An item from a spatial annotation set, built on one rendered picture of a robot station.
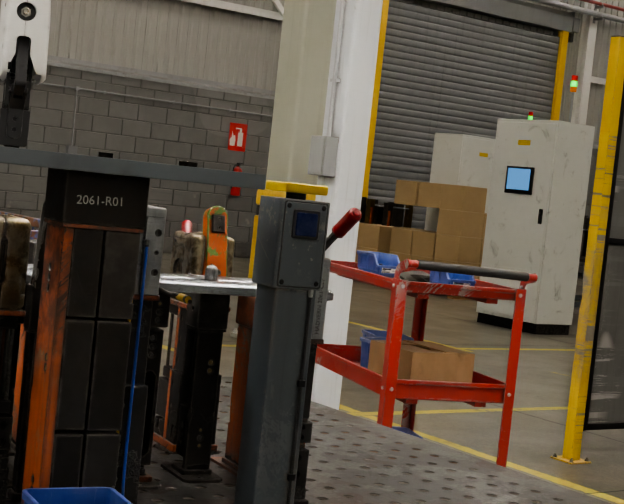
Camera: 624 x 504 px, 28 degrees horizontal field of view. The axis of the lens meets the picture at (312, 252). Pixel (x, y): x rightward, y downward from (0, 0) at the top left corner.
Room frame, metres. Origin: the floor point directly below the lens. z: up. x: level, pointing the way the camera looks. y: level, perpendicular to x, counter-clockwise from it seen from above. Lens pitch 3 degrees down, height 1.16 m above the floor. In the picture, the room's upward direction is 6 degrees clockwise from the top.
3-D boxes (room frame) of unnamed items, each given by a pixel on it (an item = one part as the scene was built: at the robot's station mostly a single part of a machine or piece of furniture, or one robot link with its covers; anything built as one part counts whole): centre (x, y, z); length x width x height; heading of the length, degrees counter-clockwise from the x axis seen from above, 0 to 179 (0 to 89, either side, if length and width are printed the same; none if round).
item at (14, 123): (1.38, 0.34, 1.20); 0.03 x 0.03 x 0.07; 17
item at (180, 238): (2.10, 0.19, 0.88); 0.15 x 0.11 x 0.36; 28
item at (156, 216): (1.66, 0.25, 0.90); 0.13 x 0.10 x 0.41; 28
